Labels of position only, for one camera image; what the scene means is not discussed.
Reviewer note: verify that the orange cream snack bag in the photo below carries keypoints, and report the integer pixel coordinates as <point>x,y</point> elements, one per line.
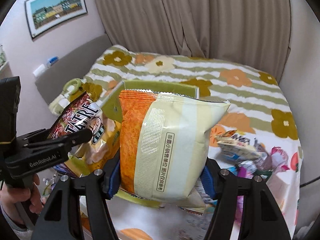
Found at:
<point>164,142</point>

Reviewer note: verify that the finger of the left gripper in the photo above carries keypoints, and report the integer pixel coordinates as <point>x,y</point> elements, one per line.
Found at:
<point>73,139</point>

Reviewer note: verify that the orange white snack packet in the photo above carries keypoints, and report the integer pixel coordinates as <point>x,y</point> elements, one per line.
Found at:
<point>235,146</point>

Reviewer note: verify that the red yellow chip bag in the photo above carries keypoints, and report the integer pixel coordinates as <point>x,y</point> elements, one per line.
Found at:
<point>95,136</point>

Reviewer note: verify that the white blue item on headboard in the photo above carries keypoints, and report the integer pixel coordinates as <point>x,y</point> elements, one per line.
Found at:
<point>43,67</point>

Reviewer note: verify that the framed town picture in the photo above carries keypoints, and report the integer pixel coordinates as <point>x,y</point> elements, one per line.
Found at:
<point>43,15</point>

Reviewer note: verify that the floral striped bed quilt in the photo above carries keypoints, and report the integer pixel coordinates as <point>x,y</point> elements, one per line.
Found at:
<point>258,105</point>

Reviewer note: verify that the person's left hand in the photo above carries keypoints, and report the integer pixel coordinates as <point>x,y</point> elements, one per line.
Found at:
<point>10,196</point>

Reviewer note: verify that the beige curtain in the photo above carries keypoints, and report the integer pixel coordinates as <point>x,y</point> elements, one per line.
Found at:
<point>250,32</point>

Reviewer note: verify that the green cardboard box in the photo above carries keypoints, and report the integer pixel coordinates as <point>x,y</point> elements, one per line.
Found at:
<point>111,107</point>

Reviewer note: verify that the pink purple snack packet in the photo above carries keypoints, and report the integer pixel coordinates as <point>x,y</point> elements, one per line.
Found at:
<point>268,164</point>

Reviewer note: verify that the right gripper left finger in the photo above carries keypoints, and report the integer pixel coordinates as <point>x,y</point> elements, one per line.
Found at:
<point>60,218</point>

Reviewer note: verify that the grey headboard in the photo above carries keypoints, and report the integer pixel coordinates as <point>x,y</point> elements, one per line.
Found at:
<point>75,64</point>

